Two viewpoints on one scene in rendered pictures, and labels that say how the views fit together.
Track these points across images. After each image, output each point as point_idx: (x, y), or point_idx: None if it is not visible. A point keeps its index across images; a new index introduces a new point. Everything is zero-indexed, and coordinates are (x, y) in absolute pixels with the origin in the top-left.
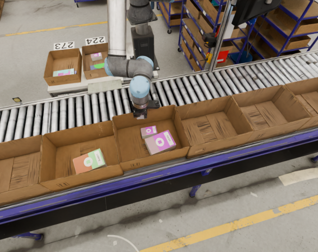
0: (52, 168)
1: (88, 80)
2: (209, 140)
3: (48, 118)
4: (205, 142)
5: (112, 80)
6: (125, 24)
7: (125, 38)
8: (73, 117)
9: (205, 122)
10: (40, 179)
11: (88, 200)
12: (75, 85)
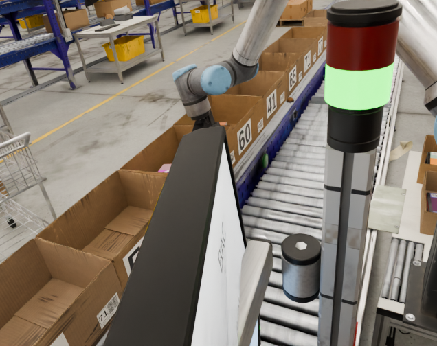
0: (234, 117)
1: (418, 192)
2: (114, 241)
3: None
4: (102, 181)
5: (401, 221)
6: (251, 23)
7: (243, 39)
8: None
9: None
10: (214, 95)
11: None
12: (409, 176)
